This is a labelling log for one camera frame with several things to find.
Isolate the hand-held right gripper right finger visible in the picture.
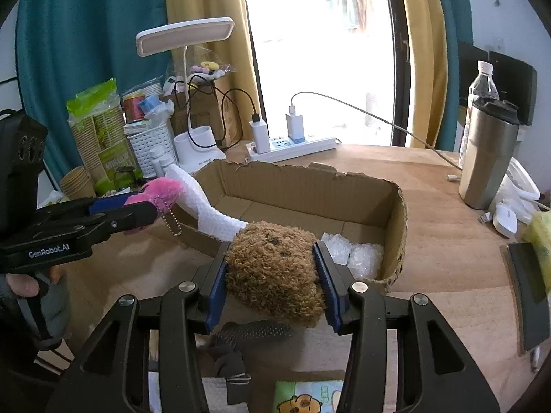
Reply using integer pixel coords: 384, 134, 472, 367
312, 241, 502, 413

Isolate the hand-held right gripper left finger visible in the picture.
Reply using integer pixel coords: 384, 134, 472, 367
45, 245, 231, 413

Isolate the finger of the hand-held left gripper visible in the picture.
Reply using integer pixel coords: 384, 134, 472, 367
0, 201, 158, 274
35, 197, 132, 224

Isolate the brown curly plush toy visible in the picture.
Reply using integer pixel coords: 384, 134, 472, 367
226, 220, 326, 328

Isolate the grey cloth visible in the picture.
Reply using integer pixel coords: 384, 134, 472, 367
209, 320, 294, 405

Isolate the pink plush keychain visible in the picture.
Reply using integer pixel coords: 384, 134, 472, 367
123, 176, 184, 236

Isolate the cardboard box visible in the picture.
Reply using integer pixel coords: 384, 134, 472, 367
142, 159, 408, 295

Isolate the white cloth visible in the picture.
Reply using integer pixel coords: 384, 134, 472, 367
148, 370, 235, 413

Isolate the yellow soft packet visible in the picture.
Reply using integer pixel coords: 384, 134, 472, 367
522, 211, 551, 293

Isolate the person's left hand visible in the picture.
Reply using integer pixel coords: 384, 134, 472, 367
0, 266, 72, 340

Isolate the stack of brown paper cups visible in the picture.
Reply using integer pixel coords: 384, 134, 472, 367
59, 166, 97, 201

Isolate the clear bubble wrap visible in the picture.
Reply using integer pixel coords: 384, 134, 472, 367
321, 232, 385, 280

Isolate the green and brown snack bag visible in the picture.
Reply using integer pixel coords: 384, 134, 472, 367
66, 78, 143, 194

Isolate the white foam wrap sheet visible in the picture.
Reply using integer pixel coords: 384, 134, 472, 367
166, 163, 249, 242

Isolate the white woven basket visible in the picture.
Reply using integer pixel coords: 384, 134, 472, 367
127, 125, 179, 177

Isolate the red can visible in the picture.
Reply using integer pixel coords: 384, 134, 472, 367
123, 92, 147, 123

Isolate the cartoon picture card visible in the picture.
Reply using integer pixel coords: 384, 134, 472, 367
273, 379, 345, 413

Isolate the blue plastic packet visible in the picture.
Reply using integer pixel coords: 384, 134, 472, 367
137, 96, 163, 115

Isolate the white power strip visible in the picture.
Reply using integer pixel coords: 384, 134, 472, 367
245, 135, 339, 162

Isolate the teal curtain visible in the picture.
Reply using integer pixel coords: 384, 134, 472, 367
434, 0, 474, 152
16, 0, 169, 181

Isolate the brown paper bag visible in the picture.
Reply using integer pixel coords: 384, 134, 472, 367
170, 89, 242, 148

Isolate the white charger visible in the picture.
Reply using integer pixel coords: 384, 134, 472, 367
250, 121, 271, 154
285, 113, 305, 142

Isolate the white computer mouse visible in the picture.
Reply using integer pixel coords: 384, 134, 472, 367
494, 203, 519, 238

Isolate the clear bag of small toys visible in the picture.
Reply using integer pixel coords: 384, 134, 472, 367
166, 49, 237, 92

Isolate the black phone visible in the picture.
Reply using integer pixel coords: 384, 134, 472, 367
503, 242, 551, 352

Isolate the white desk lamp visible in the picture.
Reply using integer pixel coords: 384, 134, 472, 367
136, 17, 235, 173

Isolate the stainless steel tumbler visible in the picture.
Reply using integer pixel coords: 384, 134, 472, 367
458, 98, 520, 211

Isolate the white plastic bag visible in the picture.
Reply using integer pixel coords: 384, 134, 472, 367
501, 157, 541, 224

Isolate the clear plastic water bottle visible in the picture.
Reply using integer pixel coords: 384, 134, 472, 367
458, 60, 501, 168

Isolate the black television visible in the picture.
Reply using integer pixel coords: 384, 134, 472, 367
456, 41, 538, 126

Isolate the black cable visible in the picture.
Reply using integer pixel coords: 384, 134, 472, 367
185, 80, 261, 149

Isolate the white cable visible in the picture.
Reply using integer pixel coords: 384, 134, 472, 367
289, 91, 462, 182

